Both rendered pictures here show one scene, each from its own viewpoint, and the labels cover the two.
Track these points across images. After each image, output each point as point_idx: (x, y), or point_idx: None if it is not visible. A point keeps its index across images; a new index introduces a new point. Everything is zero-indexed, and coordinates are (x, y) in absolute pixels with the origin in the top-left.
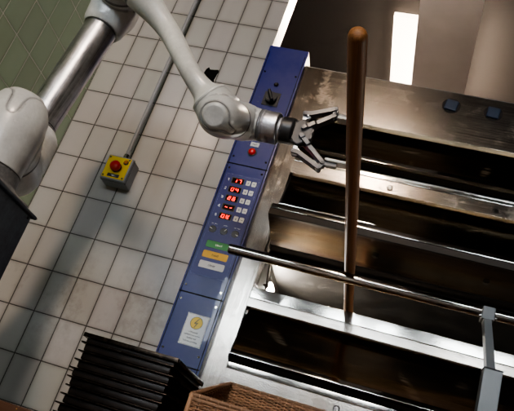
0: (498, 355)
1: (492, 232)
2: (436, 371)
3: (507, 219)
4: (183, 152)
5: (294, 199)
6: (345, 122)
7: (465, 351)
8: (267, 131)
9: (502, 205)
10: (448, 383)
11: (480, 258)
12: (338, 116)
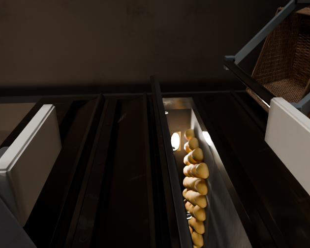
0: (249, 210)
1: (111, 240)
2: None
3: (93, 227)
4: None
5: None
6: (35, 172)
7: (266, 233)
8: None
9: (76, 234)
10: None
11: (177, 200)
12: None
